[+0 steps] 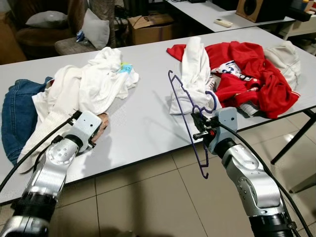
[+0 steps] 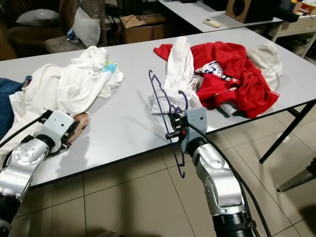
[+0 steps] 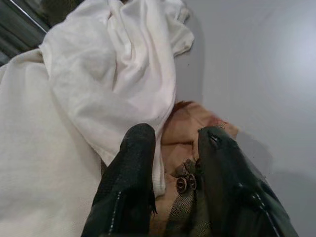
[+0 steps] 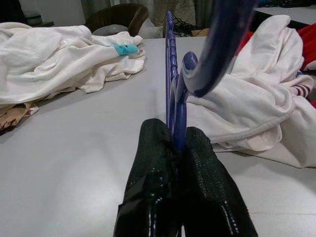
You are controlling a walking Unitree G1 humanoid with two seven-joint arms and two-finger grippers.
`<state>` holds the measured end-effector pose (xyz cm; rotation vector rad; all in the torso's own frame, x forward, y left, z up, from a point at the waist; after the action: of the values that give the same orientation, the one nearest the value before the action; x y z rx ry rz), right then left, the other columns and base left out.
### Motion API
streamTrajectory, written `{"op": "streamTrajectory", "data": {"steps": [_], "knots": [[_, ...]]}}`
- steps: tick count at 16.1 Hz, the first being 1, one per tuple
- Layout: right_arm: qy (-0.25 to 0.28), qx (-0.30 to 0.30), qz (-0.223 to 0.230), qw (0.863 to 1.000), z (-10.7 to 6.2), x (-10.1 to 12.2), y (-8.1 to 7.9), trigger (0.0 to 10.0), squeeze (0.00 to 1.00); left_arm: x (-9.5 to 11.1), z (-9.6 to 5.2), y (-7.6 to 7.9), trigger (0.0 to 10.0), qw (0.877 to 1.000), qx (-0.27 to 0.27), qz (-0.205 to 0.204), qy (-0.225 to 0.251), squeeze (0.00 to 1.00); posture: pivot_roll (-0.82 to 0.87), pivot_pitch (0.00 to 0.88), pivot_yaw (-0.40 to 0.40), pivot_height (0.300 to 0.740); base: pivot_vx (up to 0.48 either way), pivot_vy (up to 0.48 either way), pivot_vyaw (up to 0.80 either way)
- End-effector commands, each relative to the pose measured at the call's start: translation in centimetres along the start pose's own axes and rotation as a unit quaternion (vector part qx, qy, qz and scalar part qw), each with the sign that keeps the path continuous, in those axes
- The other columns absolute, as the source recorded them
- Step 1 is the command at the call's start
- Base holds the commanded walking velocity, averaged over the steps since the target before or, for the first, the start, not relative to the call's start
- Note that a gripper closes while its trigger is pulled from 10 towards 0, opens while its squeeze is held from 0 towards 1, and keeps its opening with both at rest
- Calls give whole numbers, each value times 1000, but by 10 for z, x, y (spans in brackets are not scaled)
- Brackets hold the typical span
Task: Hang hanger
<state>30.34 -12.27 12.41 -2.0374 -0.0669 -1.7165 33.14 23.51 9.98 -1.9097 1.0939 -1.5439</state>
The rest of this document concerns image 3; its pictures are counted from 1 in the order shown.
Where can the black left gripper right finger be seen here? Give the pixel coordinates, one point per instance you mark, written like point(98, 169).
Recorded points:
point(229, 185)

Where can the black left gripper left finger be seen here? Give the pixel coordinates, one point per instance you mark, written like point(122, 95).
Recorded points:
point(123, 185)

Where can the plain white garment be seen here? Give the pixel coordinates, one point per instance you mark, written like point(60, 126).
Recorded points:
point(111, 74)

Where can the brown buttoned garment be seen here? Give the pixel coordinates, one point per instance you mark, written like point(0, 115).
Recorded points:
point(177, 133)

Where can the cream white cloth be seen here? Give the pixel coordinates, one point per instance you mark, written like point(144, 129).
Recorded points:
point(37, 148)

